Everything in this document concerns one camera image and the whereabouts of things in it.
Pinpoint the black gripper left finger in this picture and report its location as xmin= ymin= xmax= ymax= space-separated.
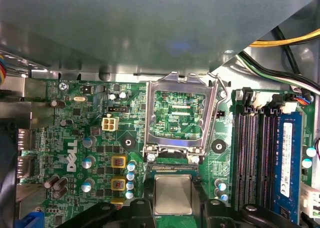
xmin=57 ymin=197 xmax=154 ymax=228

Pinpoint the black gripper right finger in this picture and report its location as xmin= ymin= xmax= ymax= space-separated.
xmin=203 ymin=199 xmax=305 ymax=228

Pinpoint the silver CPU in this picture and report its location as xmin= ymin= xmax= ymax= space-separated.
xmin=153 ymin=175 xmax=193 ymax=216

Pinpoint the black RAM slot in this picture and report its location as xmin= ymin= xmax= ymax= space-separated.
xmin=248 ymin=107 xmax=261 ymax=212
xmin=259 ymin=94 xmax=276 ymax=212
xmin=234 ymin=87 xmax=251 ymax=213

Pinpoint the blue RAM stick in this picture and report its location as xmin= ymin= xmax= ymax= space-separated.
xmin=272 ymin=110 xmax=305 ymax=225

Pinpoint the green Dell motherboard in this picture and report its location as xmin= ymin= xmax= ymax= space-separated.
xmin=14 ymin=75 xmax=320 ymax=228

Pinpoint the metal socket cover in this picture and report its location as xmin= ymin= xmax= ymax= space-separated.
xmin=142 ymin=71 xmax=219 ymax=158

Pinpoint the black PC case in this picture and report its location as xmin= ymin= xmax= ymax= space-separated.
xmin=0 ymin=25 xmax=320 ymax=228

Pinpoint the grey power supply unit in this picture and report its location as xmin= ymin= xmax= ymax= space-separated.
xmin=0 ymin=0 xmax=320 ymax=75

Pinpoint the wire locking lever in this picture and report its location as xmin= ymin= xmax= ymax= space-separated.
xmin=203 ymin=72 xmax=229 ymax=155

